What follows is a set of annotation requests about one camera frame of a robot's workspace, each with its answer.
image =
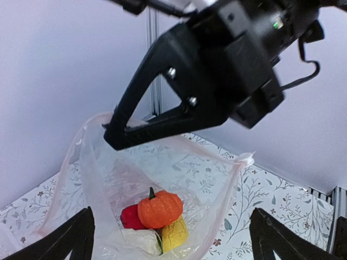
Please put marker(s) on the yellow toy corn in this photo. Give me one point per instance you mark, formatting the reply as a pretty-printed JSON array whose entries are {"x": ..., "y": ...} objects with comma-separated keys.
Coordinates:
[{"x": 174, "y": 235}]

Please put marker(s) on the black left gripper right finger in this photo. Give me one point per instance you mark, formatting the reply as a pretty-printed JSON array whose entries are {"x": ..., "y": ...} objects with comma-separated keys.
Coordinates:
[{"x": 271, "y": 238}]

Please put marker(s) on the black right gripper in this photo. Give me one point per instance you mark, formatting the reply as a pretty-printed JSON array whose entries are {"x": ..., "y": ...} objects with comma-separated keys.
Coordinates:
[{"x": 241, "y": 42}]

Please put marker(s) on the right aluminium frame post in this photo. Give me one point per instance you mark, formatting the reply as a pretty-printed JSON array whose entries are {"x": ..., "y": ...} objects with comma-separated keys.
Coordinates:
[{"x": 155, "y": 86}]

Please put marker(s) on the floral patterned table mat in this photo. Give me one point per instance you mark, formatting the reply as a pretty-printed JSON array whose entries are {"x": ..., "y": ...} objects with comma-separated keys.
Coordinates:
[{"x": 306, "y": 215}]

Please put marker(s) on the clear zip top bag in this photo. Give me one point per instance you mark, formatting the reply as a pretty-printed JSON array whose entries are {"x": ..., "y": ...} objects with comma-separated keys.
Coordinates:
[{"x": 113, "y": 180}]

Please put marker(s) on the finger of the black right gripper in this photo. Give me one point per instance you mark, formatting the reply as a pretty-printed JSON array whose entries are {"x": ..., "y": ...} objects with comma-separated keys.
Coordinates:
[
  {"x": 174, "y": 54},
  {"x": 200, "y": 111}
]

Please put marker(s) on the red toy pepper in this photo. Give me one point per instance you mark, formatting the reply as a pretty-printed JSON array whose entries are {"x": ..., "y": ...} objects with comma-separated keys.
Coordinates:
[{"x": 130, "y": 219}]

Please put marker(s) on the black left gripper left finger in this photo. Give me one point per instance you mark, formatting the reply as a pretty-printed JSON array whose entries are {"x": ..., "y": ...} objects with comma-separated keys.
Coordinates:
[{"x": 73, "y": 239}]

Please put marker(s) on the white toy cauliflower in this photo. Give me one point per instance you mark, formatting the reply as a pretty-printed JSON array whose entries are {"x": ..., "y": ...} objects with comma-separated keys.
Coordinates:
[{"x": 147, "y": 240}]

